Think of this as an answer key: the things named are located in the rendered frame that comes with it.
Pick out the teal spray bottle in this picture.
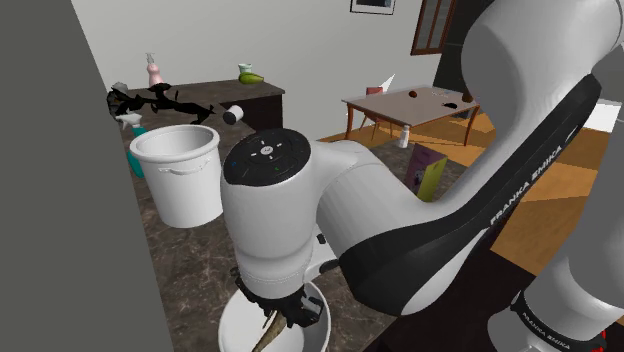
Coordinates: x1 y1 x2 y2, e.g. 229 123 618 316
116 112 148 180

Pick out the black angular figure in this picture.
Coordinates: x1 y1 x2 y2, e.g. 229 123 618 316
107 82 216 126

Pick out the white bucket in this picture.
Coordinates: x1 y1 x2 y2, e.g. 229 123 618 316
128 124 226 229

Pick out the brown pointed utensil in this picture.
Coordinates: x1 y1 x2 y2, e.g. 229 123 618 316
250 311 290 352

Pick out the wooden dining table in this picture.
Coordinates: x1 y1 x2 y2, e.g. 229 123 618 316
341 85 482 148

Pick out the brown framed window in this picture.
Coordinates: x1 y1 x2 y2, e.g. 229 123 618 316
410 0 458 56

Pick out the pink soap dispenser bottle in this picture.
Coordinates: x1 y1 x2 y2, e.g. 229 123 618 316
145 52 165 89

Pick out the white bowl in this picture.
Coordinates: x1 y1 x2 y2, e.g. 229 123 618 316
217 280 333 352

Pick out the purple and green box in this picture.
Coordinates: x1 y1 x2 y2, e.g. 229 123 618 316
403 142 449 203

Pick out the framed wall picture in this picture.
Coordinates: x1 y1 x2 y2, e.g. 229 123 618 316
349 0 397 16

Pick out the white roll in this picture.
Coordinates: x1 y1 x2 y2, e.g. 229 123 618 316
223 104 245 125

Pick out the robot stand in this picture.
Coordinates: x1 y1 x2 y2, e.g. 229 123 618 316
362 238 537 352

